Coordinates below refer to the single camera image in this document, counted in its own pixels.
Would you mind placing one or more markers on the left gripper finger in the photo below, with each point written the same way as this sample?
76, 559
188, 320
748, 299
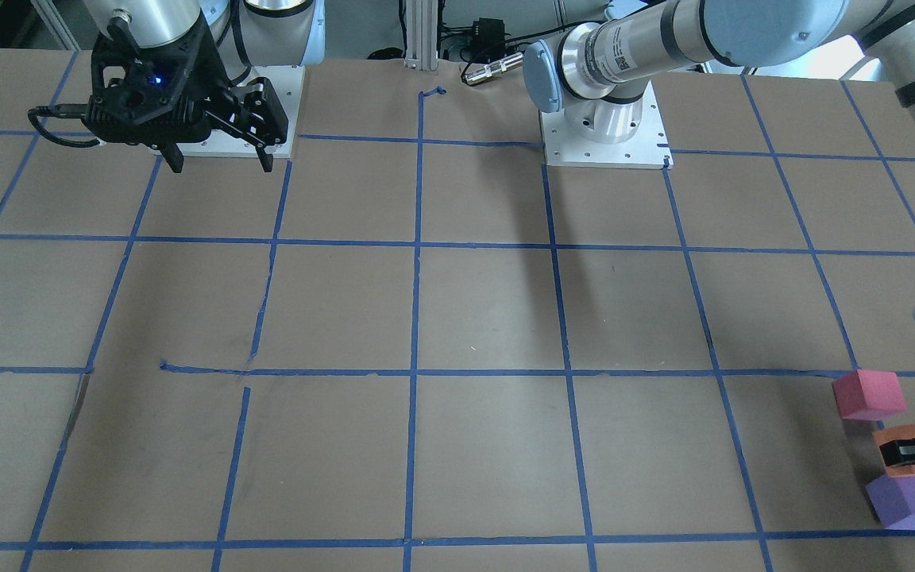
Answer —
898, 454

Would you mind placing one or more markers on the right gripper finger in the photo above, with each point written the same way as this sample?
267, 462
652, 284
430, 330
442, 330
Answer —
259, 119
173, 156

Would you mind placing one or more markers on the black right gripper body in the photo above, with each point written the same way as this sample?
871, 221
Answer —
205, 57

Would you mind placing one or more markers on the orange foam cube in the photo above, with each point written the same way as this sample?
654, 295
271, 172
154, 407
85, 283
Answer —
889, 434

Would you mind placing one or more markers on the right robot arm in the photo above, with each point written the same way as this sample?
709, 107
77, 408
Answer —
253, 39

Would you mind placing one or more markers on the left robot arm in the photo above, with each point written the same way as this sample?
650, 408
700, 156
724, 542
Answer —
596, 78

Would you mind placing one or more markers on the purple foam cube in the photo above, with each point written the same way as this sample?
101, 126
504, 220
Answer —
893, 500

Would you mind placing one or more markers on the red foam cube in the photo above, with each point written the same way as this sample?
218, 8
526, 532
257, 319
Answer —
868, 395

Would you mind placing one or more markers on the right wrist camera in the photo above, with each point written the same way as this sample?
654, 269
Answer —
152, 96

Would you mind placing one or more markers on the aluminium frame post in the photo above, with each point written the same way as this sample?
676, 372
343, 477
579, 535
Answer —
421, 20

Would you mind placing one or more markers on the silver cable connector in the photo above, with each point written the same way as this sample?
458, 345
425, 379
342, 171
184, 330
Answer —
491, 71

